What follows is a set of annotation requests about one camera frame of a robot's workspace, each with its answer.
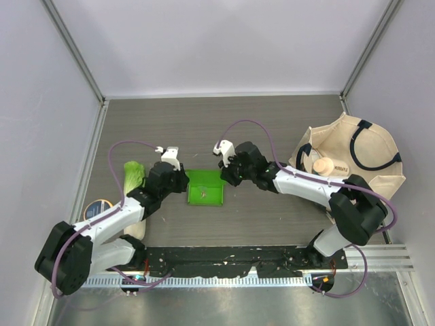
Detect round blue yellow tin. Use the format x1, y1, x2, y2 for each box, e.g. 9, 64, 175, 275
83, 199, 113, 220

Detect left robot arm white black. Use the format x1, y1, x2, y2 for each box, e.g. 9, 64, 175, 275
34, 162, 189, 295

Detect napa cabbage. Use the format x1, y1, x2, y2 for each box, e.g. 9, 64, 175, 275
122, 160, 148, 240

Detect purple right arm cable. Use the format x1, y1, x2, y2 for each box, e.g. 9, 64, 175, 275
217, 119, 398, 298

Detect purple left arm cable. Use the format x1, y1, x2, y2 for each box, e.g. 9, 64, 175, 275
50, 140, 171, 312

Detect beige cap bottle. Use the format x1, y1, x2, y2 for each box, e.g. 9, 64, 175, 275
313, 158, 334, 176

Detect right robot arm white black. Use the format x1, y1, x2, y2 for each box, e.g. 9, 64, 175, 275
213, 140, 387, 268

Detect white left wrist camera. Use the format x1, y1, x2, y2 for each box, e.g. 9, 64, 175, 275
154, 147, 181, 170

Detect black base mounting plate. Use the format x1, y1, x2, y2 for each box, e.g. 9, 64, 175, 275
105, 245, 348, 280

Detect beige canvas tote bag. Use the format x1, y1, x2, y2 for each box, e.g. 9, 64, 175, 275
288, 113, 406, 200

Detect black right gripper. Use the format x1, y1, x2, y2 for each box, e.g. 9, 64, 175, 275
218, 152, 255, 187

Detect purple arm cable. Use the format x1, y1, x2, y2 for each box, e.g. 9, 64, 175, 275
217, 119, 398, 298
50, 140, 171, 312

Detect green paper box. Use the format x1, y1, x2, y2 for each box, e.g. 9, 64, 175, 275
186, 169, 226, 206

